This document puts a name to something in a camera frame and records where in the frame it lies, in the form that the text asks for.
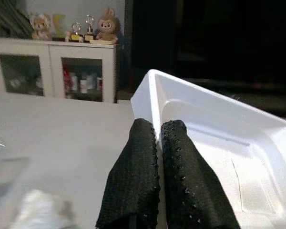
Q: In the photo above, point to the yellow green ornament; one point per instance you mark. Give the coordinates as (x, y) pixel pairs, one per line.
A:
(59, 25)

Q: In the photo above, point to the black television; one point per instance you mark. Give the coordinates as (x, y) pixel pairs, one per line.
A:
(205, 35)

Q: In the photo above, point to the cream bear plush toy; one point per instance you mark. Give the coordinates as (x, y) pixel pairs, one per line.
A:
(40, 26)

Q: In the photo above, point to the white glass-door cabinet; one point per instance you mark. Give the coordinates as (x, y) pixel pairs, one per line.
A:
(52, 69)

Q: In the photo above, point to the beige flat tray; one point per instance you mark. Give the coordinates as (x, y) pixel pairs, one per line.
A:
(102, 42)

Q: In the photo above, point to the short crystal trophy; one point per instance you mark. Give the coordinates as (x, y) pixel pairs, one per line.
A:
(76, 31)

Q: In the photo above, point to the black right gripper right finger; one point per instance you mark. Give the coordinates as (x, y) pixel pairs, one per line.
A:
(190, 186)

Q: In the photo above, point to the crumpled white tissue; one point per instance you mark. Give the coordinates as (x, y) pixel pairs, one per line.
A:
(40, 210)

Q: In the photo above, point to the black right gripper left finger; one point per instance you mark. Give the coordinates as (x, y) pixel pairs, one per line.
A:
(133, 181)

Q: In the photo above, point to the white foam box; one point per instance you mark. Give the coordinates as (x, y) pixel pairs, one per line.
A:
(228, 124)

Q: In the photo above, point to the brown monster plush toy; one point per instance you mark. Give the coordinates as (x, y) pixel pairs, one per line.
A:
(107, 25)

